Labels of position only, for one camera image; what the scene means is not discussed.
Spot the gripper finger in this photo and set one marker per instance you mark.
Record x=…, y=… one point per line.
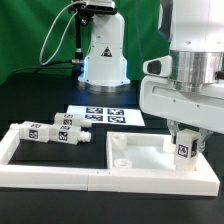
x=173, y=127
x=204, y=135

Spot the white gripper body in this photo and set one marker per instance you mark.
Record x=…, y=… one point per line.
x=158, y=97

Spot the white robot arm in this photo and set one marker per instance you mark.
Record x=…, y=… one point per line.
x=185, y=86

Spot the white U-shaped fence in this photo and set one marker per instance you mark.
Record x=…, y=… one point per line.
x=202, y=181

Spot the paper sheet with tags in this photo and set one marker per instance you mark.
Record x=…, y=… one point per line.
x=105, y=115

